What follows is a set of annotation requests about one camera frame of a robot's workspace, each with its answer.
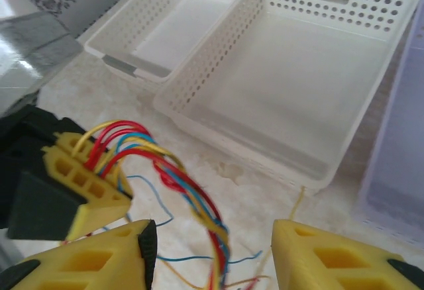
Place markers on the small white perforated basket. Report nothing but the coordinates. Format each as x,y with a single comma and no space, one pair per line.
165,22

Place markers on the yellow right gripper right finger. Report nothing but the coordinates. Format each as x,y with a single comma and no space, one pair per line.
314,260

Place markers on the large white perforated basket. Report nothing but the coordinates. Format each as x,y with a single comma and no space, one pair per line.
281,88

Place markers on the aluminium left side rail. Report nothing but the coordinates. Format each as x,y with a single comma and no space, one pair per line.
33,48

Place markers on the purple perforated basket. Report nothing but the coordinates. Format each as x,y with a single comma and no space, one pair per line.
404,137

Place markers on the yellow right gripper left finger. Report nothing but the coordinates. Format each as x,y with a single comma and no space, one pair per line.
83,260

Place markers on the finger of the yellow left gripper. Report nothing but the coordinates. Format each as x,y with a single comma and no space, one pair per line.
66,142
99,210

